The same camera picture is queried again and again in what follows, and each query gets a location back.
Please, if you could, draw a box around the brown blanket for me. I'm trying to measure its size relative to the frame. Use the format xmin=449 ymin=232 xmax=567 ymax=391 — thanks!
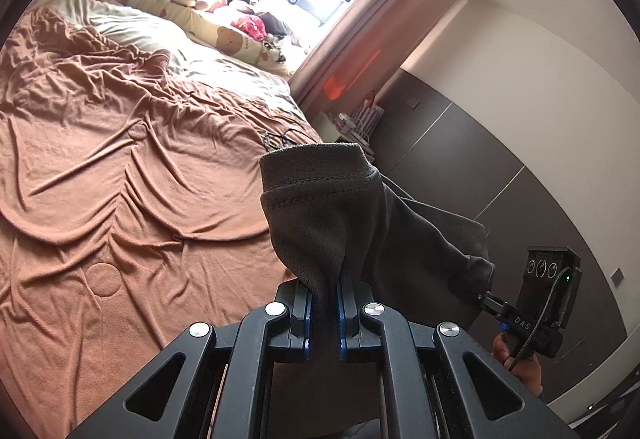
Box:
xmin=0 ymin=6 xmax=323 ymax=430

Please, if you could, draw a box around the grey t-shirt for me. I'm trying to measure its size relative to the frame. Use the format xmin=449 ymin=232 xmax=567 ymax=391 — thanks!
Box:
xmin=259 ymin=143 xmax=497 ymax=335

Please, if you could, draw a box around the person's right hand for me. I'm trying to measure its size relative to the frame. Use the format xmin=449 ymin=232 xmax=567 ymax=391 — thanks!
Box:
xmin=492 ymin=334 xmax=543 ymax=397

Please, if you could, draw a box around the red plush toy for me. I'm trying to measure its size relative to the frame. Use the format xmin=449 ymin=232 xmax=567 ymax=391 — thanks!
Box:
xmin=230 ymin=14 xmax=266 ymax=40

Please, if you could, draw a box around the bear-print pillow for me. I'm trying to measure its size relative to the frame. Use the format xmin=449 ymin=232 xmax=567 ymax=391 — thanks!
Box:
xmin=140 ymin=0 xmax=296 ymax=77

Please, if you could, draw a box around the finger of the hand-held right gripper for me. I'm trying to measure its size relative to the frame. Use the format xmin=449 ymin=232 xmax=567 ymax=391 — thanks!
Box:
xmin=477 ymin=291 xmax=516 ymax=320

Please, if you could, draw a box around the black cable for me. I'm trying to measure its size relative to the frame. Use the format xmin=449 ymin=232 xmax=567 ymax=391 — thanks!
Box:
xmin=262 ymin=129 xmax=301 ymax=152

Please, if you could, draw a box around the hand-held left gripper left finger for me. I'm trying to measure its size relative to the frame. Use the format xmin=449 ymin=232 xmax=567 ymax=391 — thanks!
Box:
xmin=65 ymin=281 xmax=315 ymax=439

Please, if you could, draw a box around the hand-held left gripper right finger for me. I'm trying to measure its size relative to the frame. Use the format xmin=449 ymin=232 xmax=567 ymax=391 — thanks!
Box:
xmin=336 ymin=271 xmax=576 ymax=439

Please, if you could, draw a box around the white nightstand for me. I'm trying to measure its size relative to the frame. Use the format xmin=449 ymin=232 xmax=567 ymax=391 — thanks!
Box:
xmin=315 ymin=111 xmax=373 ymax=157

